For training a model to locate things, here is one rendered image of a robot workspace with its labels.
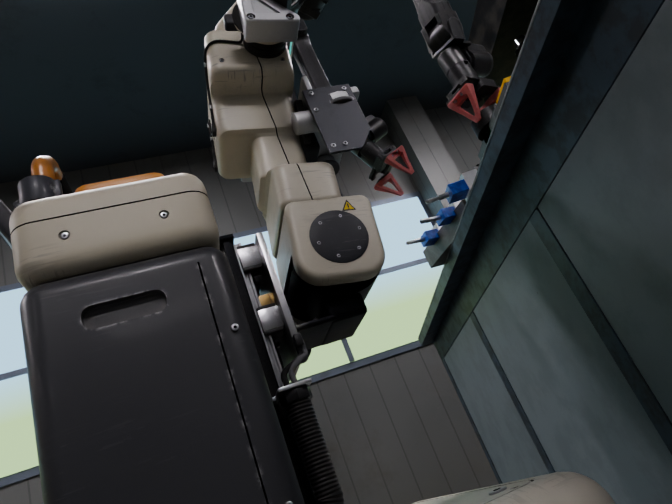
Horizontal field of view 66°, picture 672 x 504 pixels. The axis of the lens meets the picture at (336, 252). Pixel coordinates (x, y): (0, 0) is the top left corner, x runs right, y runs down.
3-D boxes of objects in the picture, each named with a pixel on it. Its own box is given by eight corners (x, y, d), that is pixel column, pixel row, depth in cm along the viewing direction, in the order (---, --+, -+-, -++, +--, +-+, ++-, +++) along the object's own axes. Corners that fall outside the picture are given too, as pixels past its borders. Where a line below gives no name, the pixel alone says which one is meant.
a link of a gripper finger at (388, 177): (407, 192, 147) (382, 172, 149) (415, 177, 141) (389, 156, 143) (392, 205, 144) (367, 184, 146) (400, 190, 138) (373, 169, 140)
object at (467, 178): (432, 206, 112) (421, 186, 114) (429, 217, 116) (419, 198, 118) (487, 187, 113) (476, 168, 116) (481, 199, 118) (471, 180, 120)
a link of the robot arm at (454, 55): (431, 62, 121) (443, 41, 116) (453, 63, 124) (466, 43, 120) (444, 83, 118) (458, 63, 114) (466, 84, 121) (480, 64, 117)
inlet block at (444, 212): (429, 225, 127) (420, 207, 130) (421, 235, 132) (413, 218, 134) (472, 215, 132) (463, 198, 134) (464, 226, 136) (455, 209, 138)
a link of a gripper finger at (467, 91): (505, 110, 110) (483, 79, 113) (482, 108, 106) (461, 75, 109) (483, 133, 114) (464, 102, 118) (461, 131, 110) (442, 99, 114)
